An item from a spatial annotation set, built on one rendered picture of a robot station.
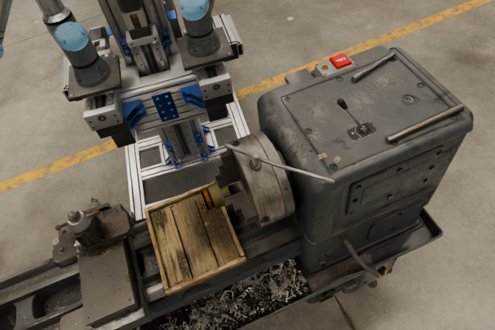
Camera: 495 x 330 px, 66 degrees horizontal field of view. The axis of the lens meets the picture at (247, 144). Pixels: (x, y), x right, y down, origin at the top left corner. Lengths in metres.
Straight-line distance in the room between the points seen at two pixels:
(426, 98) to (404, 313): 1.31
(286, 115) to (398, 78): 0.42
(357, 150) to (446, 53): 2.54
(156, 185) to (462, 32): 2.89
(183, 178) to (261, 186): 1.33
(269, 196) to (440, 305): 1.43
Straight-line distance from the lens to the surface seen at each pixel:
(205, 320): 1.70
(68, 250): 1.64
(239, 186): 1.36
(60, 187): 3.08
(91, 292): 1.45
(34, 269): 1.73
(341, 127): 1.25
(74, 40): 1.65
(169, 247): 1.50
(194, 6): 1.60
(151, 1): 1.77
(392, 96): 1.37
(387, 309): 2.33
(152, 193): 2.48
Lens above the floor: 2.21
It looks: 52 degrees down
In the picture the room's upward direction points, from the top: 10 degrees counter-clockwise
